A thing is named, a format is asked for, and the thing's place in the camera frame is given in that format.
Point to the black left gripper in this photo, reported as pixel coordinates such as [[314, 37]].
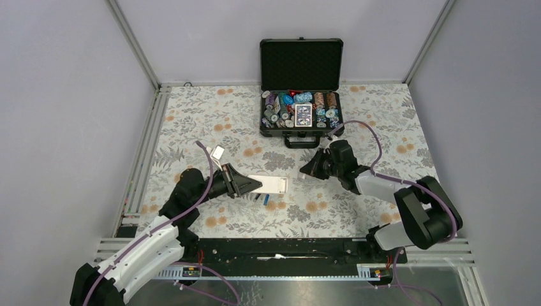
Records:
[[242, 185]]

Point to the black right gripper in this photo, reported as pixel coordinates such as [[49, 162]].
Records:
[[313, 168]]

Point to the blue AAA battery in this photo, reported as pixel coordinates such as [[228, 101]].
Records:
[[266, 199]]

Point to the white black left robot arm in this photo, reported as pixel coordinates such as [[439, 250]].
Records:
[[115, 280]]

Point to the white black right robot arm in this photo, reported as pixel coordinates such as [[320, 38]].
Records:
[[427, 215]]

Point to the playing card deck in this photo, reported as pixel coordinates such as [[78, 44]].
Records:
[[303, 115]]

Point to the floral patterned table mat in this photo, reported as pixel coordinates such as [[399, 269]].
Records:
[[382, 127]]

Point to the black poker chip case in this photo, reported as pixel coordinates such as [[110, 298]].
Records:
[[295, 66]]

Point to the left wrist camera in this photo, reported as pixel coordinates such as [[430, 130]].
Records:
[[217, 153]]

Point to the black mounting base rail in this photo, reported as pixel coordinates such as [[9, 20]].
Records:
[[212, 252]]

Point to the aluminium frame rail left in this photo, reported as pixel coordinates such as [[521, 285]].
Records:
[[133, 197]]

